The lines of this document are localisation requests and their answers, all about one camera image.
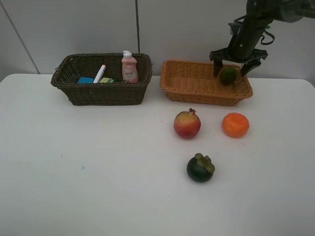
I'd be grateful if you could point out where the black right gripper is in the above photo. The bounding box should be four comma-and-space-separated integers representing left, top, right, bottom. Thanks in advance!
209, 36, 268, 77

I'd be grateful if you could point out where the green lime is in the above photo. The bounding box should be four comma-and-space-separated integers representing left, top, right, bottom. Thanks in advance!
219, 66, 239, 86

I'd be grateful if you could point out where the red pomegranate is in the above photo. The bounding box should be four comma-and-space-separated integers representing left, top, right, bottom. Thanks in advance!
173, 108, 201, 139

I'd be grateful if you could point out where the pink lotion bottle white cap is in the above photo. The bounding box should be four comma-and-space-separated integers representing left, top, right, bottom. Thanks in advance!
122, 51, 138, 83

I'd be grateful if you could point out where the dark mangosteen green calyx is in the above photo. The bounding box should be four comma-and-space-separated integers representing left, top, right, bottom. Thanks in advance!
186, 153, 215, 183

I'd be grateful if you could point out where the white marker pink cap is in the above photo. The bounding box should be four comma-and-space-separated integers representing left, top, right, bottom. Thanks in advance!
93, 64, 106, 84

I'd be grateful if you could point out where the blue box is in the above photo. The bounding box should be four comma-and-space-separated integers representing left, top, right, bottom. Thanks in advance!
77, 77, 94, 84

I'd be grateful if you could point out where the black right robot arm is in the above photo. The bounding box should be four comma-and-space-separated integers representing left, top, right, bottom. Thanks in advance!
209, 0, 315, 76

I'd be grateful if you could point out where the orange wicker basket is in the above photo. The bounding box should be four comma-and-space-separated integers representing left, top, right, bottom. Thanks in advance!
160, 60, 253, 106

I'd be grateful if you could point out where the orange tangerine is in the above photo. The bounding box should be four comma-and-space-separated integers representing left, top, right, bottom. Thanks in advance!
221, 113, 250, 138

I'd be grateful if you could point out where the dark brown wicker basket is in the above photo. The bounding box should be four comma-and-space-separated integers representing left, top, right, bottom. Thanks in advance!
51, 53, 152, 106

